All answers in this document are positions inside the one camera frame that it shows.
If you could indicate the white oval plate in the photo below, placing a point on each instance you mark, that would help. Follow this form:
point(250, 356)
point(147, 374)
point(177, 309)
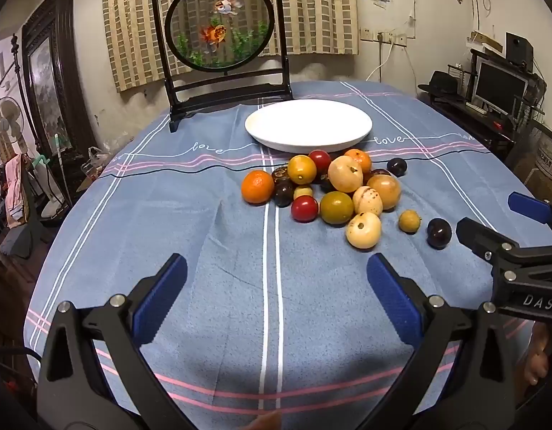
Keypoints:
point(302, 121)

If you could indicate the person's right hand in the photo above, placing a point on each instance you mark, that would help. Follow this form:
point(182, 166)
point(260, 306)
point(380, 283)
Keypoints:
point(539, 358)

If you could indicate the round goldfish screen black stand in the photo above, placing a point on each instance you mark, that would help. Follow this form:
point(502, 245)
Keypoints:
point(222, 22)

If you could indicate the greenish yellow round fruit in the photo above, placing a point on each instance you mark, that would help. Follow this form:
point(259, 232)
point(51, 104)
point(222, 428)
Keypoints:
point(336, 207)

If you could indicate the computer monitor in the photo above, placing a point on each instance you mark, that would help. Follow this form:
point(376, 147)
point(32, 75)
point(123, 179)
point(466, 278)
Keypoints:
point(499, 87)

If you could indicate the blue striped tablecloth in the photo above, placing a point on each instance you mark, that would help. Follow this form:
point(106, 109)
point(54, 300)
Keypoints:
point(190, 233)

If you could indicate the black desk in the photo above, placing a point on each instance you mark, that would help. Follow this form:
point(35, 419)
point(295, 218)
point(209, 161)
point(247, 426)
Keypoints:
point(459, 116)

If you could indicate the dark purple plum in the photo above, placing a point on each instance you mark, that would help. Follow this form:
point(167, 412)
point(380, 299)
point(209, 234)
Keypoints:
point(439, 233)
point(396, 166)
point(283, 195)

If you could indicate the red cherry tomato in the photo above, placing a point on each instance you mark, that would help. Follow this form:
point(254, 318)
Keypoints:
point(305, 208)
point(321, 159)

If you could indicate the pink cloth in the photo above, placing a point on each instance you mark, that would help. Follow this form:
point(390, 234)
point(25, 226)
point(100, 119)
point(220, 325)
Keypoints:
point(17, 188)

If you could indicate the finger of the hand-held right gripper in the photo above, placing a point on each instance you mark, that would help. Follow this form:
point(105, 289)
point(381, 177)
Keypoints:
point(529, 206)
point(479, 235)

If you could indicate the yellow orange round fruit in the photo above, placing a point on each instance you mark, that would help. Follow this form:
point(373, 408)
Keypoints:
point(302, 169)

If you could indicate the beige round fruit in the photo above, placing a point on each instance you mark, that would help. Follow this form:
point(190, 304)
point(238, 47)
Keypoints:
point(367, 199)
point(363, 230)
point(345, 173)

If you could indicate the beige checked curtain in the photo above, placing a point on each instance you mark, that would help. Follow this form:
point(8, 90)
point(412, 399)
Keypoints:
point(316, 9)

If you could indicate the small yellow fruit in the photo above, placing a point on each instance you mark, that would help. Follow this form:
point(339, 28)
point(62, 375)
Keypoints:
point(409, 221)
point(302, 191)

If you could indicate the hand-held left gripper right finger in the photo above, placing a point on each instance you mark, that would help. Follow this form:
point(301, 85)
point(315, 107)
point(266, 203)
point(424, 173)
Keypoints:
point(392, 295)

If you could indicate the electric fan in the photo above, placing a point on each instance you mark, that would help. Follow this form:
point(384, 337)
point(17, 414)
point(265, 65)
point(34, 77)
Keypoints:
point(11, 118)

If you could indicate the black speaker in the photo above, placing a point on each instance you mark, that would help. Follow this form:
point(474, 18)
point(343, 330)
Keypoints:
point(519, 51)

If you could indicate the tan orange round fruit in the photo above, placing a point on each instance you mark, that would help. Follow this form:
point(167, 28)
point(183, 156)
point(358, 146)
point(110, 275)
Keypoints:
point(387, 190)

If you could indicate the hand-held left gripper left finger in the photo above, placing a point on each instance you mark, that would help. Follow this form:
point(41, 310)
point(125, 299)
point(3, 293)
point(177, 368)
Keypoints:
point(161, 295)

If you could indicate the white wall outlet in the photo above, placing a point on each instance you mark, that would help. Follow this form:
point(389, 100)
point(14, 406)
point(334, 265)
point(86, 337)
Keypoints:
point(367, 34)

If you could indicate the black hat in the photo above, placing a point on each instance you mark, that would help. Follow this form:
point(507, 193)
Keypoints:
point(439, 83)

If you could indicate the clear plastic bag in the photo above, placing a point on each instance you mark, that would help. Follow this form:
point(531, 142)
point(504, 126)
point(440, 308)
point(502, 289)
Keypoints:
point(94, 161)

